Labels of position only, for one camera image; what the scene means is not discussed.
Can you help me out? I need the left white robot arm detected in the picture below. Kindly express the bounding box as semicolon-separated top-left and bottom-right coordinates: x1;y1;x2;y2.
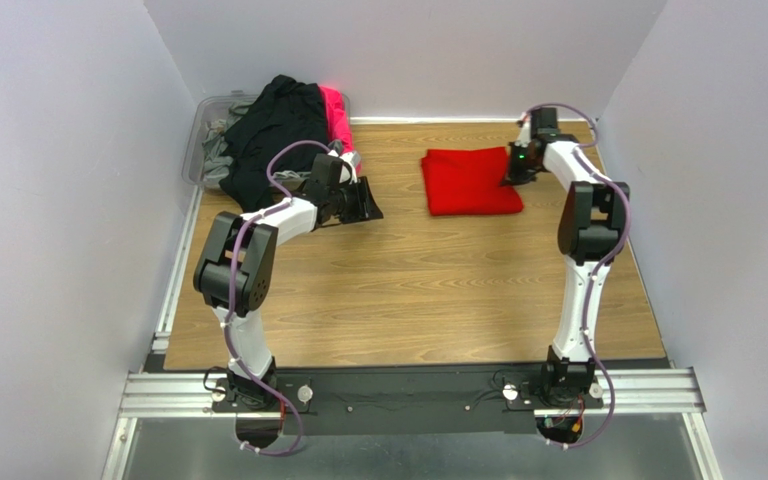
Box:
193;153;383;410

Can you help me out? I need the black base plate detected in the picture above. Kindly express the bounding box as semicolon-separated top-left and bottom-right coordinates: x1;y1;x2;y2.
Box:
203;362;612;442

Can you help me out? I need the clear plastic bin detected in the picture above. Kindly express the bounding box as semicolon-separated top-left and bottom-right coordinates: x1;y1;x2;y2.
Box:
182;77;360;205

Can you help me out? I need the black t-shirt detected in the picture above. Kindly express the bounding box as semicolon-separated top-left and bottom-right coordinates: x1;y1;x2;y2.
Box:
219;75;330;212

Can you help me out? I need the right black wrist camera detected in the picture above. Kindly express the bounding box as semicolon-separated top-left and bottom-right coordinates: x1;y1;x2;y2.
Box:
528;106;561;140

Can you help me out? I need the grey t-shirt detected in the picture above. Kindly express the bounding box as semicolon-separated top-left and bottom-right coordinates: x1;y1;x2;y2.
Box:
201;101;319;188

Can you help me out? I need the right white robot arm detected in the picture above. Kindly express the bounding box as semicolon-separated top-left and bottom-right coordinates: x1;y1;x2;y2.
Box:
502;135;630;407

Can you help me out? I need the pink t-shirt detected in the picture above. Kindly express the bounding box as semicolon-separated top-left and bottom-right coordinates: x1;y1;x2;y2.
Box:
319;85;357;154

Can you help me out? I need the red t-shirt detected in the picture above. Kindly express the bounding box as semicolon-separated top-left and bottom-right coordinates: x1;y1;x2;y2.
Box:
420;147;524;216

